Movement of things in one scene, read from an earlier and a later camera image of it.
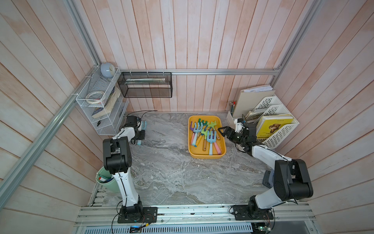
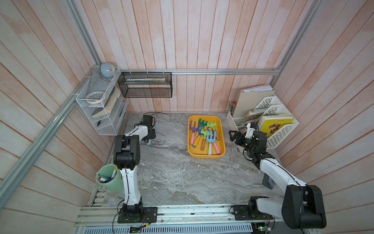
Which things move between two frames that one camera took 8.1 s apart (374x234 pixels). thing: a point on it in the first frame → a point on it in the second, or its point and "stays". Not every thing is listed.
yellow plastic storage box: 198,152 stays
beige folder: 249,99 stays
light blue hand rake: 196,131 → 149,141
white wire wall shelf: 102,101 stays
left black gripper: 142,136 → 153,136
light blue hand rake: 211,141 stays
